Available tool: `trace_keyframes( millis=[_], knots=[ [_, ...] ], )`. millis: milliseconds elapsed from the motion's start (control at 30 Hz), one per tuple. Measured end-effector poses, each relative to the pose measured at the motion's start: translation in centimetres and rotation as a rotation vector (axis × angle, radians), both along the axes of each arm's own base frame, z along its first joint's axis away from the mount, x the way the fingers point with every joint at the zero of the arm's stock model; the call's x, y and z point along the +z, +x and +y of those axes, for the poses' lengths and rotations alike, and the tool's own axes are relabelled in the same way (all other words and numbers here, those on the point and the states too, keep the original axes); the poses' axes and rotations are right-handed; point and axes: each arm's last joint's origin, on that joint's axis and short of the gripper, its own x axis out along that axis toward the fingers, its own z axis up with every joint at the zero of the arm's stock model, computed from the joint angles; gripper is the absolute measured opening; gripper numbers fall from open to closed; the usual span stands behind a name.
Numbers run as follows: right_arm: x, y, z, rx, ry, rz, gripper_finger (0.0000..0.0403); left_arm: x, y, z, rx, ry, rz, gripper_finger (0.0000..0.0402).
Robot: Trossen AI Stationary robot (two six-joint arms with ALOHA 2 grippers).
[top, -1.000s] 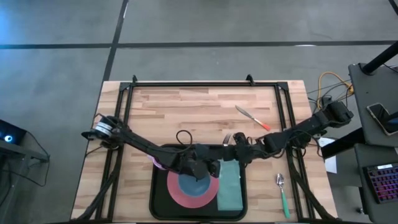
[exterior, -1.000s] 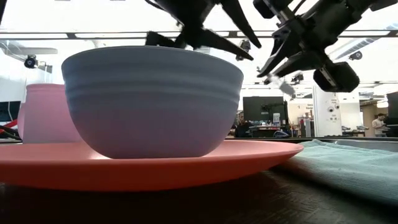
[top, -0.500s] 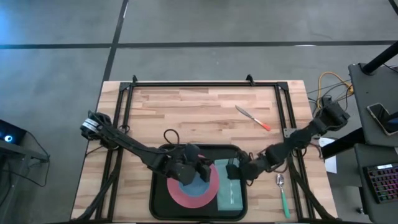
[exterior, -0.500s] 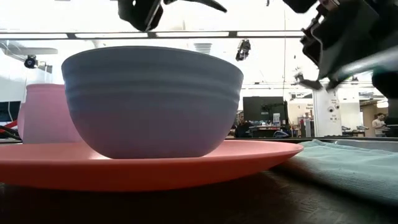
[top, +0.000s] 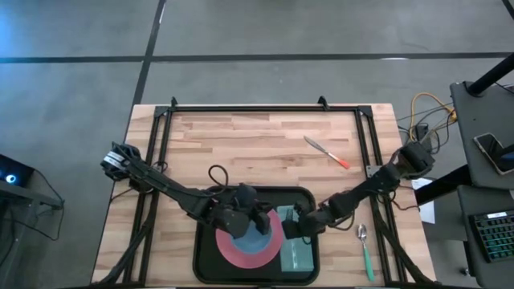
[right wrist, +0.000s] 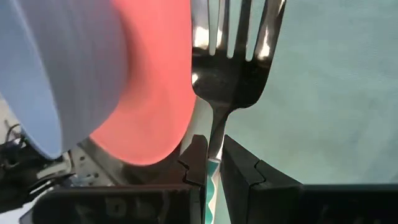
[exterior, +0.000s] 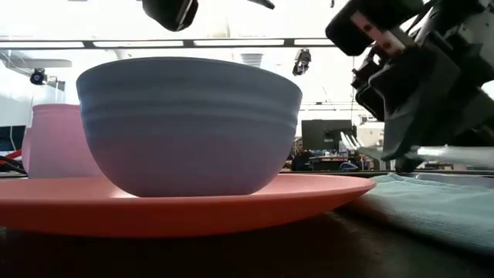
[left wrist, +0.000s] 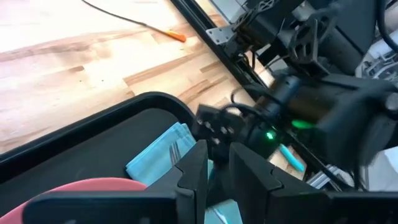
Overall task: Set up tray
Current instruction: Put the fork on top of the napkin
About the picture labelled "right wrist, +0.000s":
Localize silver metal fork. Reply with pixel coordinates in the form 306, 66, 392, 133
190, 0, 287, 224

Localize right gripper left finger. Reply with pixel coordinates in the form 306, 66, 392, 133
177, 134, 208, 187

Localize blue plastic bowl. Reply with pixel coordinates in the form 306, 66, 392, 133
0, 0, 129, 161

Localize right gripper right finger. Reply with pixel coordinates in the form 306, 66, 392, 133
220, 134, 303, 224

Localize pink plastic plate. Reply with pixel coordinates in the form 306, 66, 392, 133
90, 0, 197, 166

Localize grey perforated metal bracket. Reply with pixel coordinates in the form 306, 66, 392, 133
67, 145, 121, 187

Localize teal cloth napkin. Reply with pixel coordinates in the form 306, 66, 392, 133
206, 0, 398, 185

